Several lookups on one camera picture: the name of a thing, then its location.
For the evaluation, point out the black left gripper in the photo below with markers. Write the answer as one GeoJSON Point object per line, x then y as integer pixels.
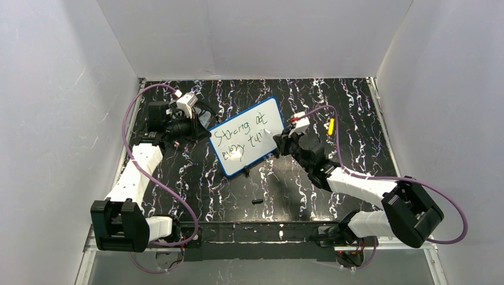
{"type": "Point", "coordinates": [195, 124]}

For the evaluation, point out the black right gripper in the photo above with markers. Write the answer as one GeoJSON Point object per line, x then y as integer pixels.
{"type": "Point", "coordinates": [289, 142]}

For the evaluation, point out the blue framed whiteboard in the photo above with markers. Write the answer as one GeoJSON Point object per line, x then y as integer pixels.
{"type": "Point", "coordinates": [240, 140]}

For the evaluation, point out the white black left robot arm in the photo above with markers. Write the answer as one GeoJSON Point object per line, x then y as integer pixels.
{"type": "Point", "coordinates": [118, 221]}

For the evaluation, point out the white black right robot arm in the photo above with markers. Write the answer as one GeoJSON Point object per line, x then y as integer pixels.
{"type": "Point", "coordinates": [406, 210]}

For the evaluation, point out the clear plastic parts box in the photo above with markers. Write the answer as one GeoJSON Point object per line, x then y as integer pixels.
{"type": "Point", "coordinates": [207, 116]}

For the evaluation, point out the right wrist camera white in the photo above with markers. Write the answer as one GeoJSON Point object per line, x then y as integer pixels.
{"type": "Point", "coordinates": [299, 123]}

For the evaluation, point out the yellow handled screwdriver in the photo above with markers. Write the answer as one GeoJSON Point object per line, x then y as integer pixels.
{"type": "Point", "coordinates": [331, 127]}

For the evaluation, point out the aluminium frame rail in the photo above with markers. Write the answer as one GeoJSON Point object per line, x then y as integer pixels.
{"type": "Point", "coordinates": [263, 253]}

